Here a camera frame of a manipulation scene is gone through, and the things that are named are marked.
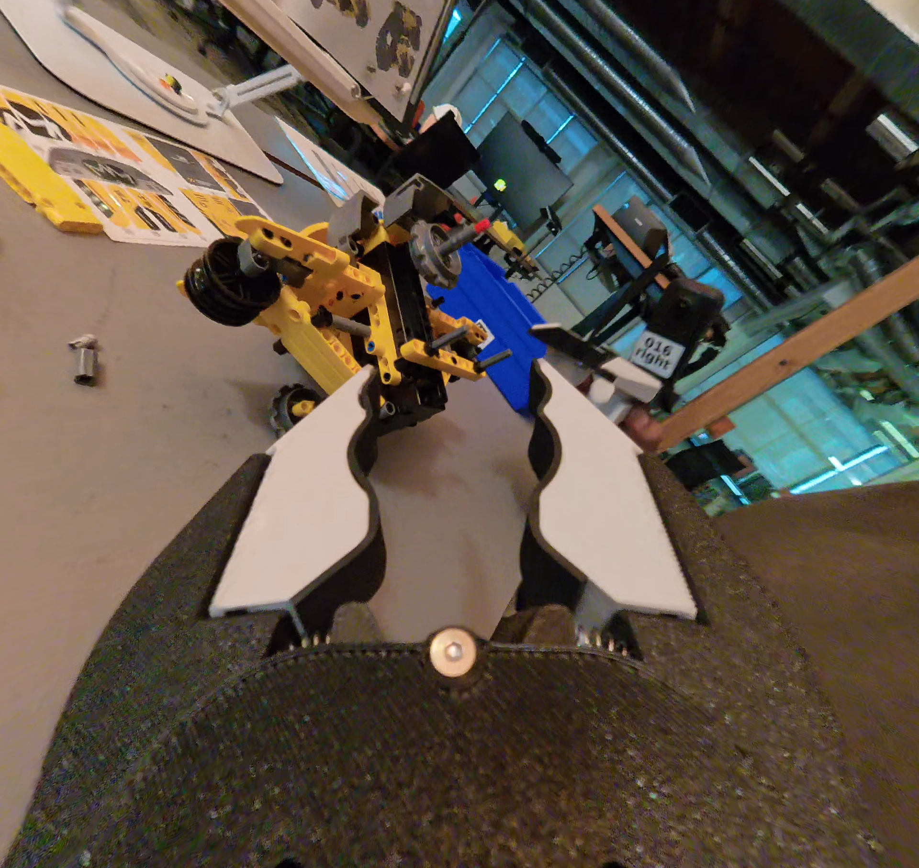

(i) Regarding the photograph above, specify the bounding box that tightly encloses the yellow toy brick vehicle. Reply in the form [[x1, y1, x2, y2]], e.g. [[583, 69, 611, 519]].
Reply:
[[178, 173, 536, 438]]

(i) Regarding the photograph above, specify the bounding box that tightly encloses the metal ceiling duct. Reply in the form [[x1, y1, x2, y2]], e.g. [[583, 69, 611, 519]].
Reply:
[[488, 0, 719, 190]]

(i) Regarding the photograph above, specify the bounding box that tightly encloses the white flat base plate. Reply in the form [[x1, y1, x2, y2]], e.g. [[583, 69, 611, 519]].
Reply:
[[0, 0, 285, 186]]

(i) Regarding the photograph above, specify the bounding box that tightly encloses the yellow brick plate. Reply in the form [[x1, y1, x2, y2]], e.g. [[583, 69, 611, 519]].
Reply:
[[0, 125, 103, 235]]

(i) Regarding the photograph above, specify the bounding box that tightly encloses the person's right hand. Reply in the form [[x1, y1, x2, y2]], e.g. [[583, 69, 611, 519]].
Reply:
[[623, 405, 669, 454]]

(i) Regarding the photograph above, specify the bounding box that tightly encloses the white instruction poster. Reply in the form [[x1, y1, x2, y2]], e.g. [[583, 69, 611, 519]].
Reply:
[[161, 0, 475, 124]]

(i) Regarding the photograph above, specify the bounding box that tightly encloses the white desk stand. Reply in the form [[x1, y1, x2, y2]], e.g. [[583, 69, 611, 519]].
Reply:
[[50, 0, 304, 127]]

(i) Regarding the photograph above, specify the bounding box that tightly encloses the blue plastic bin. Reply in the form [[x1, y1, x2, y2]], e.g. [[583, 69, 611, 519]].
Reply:
[[426, 242, 548, 418]]

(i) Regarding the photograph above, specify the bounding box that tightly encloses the black monitor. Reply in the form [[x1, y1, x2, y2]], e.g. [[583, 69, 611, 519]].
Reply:
[[474, 111, 575, 234]]

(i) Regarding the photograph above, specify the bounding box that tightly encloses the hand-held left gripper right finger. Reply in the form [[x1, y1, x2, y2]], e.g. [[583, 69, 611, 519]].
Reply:
[[518, 360, 699, 645]]

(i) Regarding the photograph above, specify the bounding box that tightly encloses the yellow black printed leaflet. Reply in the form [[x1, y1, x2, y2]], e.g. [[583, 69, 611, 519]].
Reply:
[[0, 86, 268, 248]]

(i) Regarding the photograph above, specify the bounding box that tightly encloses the wooden beam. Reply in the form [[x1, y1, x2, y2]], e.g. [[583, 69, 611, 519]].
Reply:
[[655, 256, 919, 451]]

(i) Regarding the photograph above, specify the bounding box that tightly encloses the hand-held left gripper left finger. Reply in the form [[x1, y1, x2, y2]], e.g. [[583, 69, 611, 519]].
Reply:
[[208, 364, 385, 643]]

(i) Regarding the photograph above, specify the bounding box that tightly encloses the yellow brick beam with pins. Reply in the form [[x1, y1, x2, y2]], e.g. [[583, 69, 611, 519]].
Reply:
[[399, 326, 514, 384]]

